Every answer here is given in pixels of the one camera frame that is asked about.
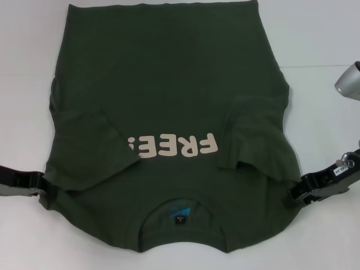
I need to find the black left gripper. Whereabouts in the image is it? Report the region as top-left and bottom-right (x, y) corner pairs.
(0, 166), (62, 198)

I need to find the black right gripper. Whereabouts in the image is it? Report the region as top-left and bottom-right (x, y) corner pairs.
(288, 148), (360, 204)

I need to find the dark green FREE t-shirt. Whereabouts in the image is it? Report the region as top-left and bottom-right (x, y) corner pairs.
(38, 0), (302, 261)

